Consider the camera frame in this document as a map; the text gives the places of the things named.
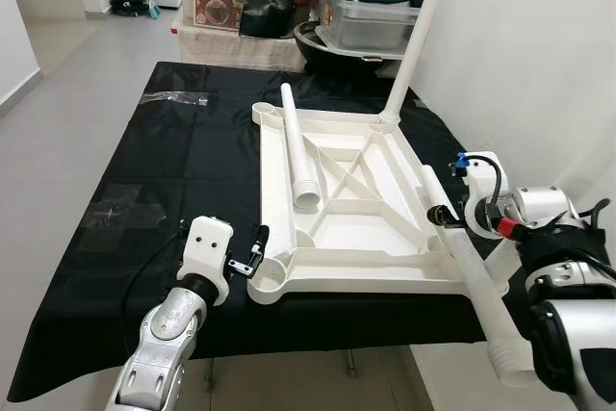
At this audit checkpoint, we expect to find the white plastic table top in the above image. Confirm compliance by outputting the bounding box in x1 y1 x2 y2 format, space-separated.
247 98 513 307

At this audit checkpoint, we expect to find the black tablecloth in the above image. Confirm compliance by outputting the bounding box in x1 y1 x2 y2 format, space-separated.
5 60 616 403

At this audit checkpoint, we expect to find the clear tape patch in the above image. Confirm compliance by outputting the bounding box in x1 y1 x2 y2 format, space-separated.
82 180 161 235

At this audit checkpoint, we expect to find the clear tape strip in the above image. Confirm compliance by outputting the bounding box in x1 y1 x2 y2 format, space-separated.
140 90 209 108

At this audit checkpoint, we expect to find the clear plastic storage container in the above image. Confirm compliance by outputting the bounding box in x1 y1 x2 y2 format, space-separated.
322 0 425 52

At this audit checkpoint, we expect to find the black wok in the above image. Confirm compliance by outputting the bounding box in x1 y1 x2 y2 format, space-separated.
294 21 407 71

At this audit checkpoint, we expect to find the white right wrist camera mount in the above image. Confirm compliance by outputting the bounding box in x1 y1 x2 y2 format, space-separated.
460 151 504 230

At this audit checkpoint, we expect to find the grey metal table frame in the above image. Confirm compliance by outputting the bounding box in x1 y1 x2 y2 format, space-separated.
200 348 363 396

